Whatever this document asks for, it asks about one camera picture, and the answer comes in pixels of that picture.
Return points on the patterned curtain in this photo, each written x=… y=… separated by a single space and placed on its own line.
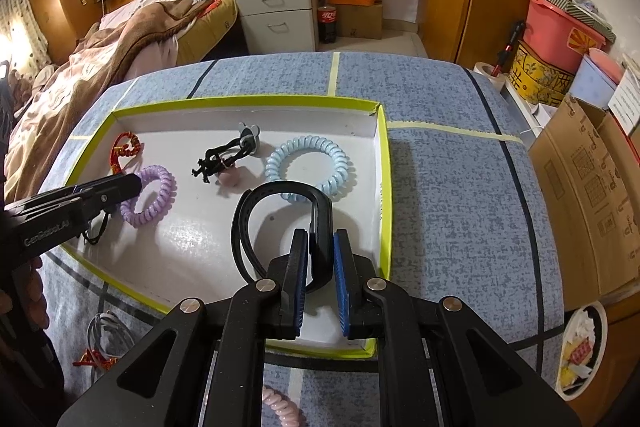
x=22 y=27

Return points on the light blue box pink lid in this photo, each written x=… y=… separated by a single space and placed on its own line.
x=595 y=82

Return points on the large cardboard box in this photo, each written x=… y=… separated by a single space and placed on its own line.
x=585 y=202

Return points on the brown blanket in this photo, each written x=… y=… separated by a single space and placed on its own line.
x=75 y=92

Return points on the blue patterned tablecloth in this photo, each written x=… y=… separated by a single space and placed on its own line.
x=450 y=207

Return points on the striped flat box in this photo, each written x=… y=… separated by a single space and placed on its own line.
x=570 y=4

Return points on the small cardboard box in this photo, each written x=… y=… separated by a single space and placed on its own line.
x=360 y=22

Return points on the pink plastic bucket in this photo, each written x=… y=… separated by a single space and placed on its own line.
x=555 y=42

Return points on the tape roll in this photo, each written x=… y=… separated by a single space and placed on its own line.
x=487 y=70

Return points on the yellow patterned tin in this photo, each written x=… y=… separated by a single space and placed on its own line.
x=540 y=77

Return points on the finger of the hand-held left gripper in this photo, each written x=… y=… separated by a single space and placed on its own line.
x=112 y=192

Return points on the round bin with scraps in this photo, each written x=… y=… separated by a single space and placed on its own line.
x=580 y=352

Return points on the pink quilt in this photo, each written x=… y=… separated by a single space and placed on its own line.
x=127 y=9

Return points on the person's left hand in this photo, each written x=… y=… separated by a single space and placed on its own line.
x=32 y=292

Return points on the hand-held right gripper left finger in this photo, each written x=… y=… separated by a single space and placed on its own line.
x=298 y=287

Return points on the brown stuffed toy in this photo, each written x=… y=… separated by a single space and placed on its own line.
x=20 y=89

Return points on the white paper sheet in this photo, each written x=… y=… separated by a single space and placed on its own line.
x=627 y=104

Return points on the green cardboard box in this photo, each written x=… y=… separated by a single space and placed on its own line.
x=200 y=257

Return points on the black wristband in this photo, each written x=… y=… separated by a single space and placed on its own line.
x=320 y=207

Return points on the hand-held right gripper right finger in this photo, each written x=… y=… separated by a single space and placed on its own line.
x=342 y=287

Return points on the cola bottle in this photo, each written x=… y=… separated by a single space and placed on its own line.
x=327 y=24

